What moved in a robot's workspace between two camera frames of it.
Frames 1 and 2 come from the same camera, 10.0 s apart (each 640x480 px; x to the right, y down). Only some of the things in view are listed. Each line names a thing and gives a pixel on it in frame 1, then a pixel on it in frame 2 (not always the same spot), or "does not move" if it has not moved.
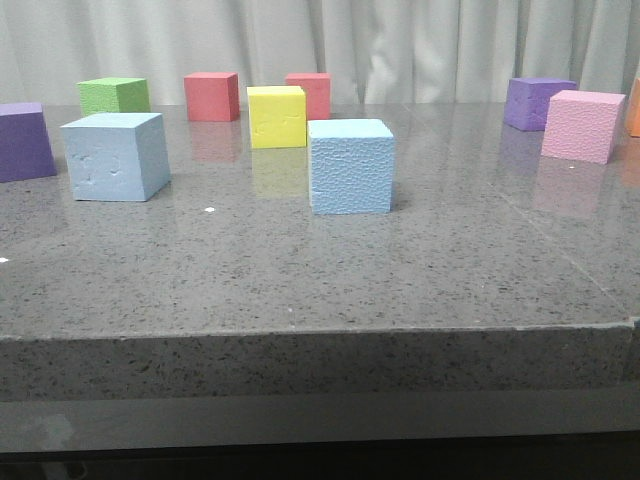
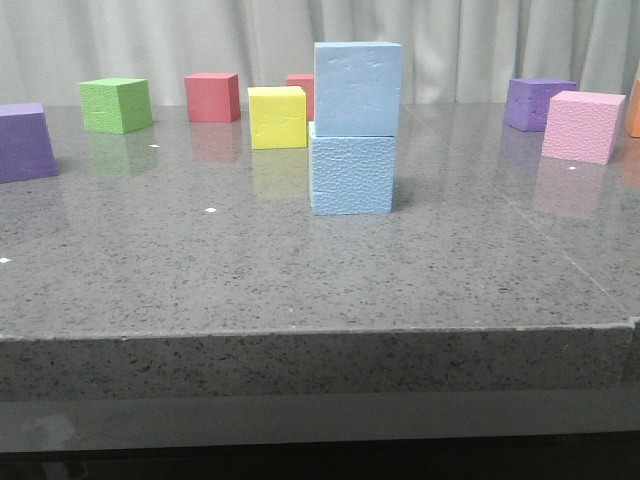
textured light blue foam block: [351, 164] does not move
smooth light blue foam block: [117, 156] → [357, 88]
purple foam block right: [528, 99] does not move
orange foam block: [633, 113] does not move
